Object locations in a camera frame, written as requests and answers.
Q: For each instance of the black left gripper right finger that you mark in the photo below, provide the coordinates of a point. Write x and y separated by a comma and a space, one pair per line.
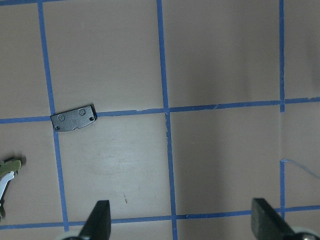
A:
267, 224

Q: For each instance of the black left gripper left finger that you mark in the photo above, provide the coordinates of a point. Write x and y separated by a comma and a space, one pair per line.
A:
98, 224

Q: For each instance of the olive green brake shoe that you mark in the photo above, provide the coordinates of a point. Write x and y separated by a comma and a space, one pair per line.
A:
8, 170

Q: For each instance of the black brake pad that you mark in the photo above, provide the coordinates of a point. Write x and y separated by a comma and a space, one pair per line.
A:
74, 119

